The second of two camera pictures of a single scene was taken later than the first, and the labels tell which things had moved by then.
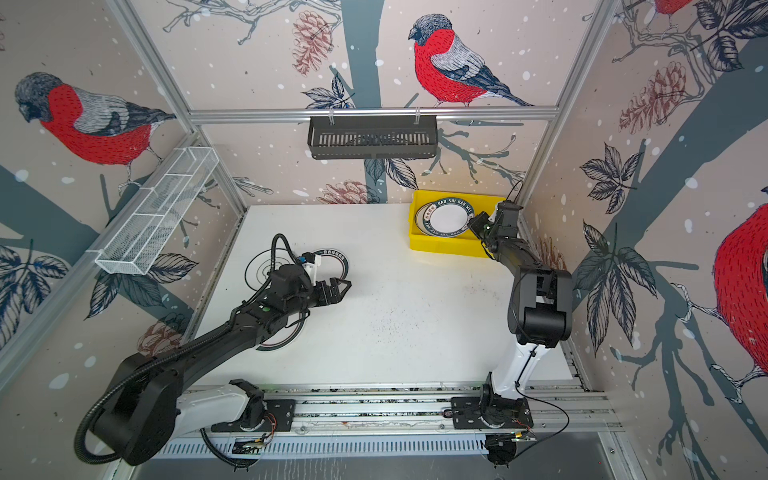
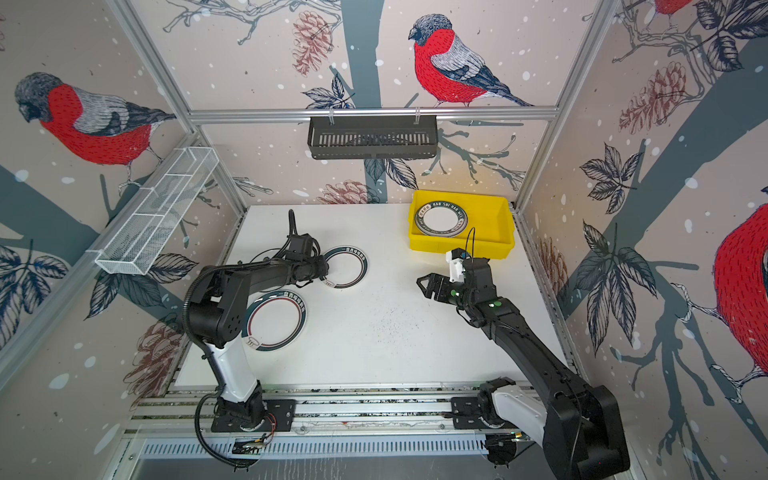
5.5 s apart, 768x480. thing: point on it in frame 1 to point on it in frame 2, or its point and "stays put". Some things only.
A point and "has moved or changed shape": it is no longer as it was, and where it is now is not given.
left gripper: (327, 299) to (323, 266)
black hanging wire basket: (355, 137) stays put
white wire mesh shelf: (146, 229) stays put
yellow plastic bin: (466, 242) stays put
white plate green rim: (334, 264) has moved or changed shape
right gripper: (478, 222) to (438, 280)
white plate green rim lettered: (443, 217) has moved or changed shape
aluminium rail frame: (427, 408) stays put
